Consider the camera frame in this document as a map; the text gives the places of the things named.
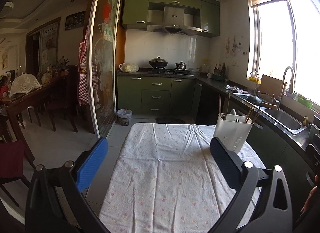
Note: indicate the left gripper dark padded right finger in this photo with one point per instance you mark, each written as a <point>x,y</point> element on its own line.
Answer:
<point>228,162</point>

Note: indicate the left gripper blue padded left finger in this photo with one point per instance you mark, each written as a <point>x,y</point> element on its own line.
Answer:
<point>91,164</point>

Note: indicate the person's right hand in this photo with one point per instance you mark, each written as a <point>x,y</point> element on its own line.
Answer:
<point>312,197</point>

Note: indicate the white plastic utensil holder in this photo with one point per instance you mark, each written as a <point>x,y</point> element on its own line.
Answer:
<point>232,134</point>

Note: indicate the wooden chopstick middle pair thick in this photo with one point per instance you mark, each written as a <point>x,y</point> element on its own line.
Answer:
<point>220,108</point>

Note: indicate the floral white tablecloth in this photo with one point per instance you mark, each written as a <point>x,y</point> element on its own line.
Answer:
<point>165,180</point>

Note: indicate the small trash bin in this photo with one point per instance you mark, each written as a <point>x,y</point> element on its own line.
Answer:
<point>124,115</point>

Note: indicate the wooden chopstick middle pair thin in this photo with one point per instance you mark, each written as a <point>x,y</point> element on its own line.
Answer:
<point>226,110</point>

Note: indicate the stainless double sink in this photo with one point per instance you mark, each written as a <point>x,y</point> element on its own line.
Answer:
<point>277,117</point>

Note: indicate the crumpled dish rag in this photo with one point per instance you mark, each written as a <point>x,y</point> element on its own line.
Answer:
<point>236,89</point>

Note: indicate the dark granite countertop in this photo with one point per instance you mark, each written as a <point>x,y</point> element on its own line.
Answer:
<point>250,97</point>

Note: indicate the small steel faucet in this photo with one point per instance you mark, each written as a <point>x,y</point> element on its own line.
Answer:
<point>254,77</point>

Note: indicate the dark wooden chair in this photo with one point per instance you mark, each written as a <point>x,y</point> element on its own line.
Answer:
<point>64,98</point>

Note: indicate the dark floor mat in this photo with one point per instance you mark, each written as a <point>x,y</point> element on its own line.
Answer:
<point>166,120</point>

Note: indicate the red checkered apron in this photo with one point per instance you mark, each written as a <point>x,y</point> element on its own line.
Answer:
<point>83,92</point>

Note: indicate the wooden cutting board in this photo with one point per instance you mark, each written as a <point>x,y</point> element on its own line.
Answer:
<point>272,86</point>

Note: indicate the green mug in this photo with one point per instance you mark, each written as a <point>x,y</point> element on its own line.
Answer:
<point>312,131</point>

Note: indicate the condiment bottles rack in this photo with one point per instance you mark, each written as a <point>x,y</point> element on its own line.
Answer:
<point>219,73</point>

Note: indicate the green lower cabinets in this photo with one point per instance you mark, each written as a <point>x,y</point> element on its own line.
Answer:
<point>155,95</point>

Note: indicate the green cabinets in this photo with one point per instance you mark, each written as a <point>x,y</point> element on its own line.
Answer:
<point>155,95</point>
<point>135,13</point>

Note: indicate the tall steel faucet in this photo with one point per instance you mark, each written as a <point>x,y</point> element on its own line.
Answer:
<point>286,85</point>

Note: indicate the wooden dining table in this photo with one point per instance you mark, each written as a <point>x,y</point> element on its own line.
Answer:
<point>34,98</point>

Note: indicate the white lace food cover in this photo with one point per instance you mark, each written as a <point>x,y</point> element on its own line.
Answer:
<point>24,84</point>

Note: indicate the steel pot on stove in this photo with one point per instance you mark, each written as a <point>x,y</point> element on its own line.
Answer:
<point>181,66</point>

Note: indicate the gas stove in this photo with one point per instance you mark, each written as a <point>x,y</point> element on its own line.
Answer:
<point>166,71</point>

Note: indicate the white plastic bag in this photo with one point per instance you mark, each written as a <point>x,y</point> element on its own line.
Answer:
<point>129,67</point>

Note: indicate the seated child in red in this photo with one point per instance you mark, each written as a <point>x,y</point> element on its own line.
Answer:
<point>4,87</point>

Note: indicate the black wok with lid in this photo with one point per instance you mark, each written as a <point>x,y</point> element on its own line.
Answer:
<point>158,62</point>

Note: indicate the window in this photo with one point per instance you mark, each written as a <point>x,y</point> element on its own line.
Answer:
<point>286,45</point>

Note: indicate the glass sliding door with flowers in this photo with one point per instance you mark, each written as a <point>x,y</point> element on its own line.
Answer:
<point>102,38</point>

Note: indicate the steel range hood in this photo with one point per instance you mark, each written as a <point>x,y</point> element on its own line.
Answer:
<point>174,20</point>

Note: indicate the green upper cabinets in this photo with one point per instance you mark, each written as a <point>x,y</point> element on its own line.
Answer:
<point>135,13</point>

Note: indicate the black pan wooden handle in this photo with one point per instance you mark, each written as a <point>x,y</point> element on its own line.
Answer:
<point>259,102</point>

